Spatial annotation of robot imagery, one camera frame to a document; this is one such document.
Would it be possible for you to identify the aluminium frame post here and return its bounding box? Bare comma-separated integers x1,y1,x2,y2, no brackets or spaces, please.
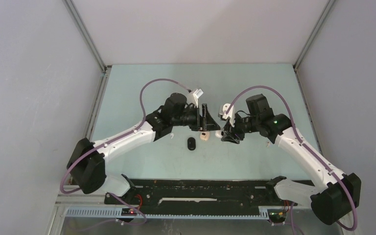
62,0,107,72
293,0,336,71

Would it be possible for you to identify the aluminium frame post right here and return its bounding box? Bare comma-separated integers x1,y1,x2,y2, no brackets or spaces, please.
293,0,336,71

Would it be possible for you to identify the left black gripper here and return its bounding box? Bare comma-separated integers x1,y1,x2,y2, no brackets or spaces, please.
171,104,220,132

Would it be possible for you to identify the white earbud charging case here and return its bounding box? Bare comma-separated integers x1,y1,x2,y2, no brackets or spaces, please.
215,130,225,139

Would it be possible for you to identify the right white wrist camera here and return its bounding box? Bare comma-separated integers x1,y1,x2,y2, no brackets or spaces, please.
218,103,233,120

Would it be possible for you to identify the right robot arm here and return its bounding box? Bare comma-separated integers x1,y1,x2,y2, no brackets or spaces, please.
217,94,361,225

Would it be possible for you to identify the beige earbud charging case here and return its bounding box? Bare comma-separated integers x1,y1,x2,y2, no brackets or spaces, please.
200,132,210,141

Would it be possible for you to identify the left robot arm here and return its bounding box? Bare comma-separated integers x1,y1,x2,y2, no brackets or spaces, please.
67,89,220,204

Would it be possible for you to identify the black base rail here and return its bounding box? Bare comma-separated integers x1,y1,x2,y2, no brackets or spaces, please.
104,179,292,216

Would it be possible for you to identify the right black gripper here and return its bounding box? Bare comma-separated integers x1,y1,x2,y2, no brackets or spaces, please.
221,113,260,144

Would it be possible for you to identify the black earbud charging case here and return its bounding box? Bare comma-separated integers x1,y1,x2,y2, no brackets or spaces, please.
187,137,196,151

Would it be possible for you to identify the aluminium frame post left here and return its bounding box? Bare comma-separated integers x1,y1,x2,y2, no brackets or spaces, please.
62,0,107,72

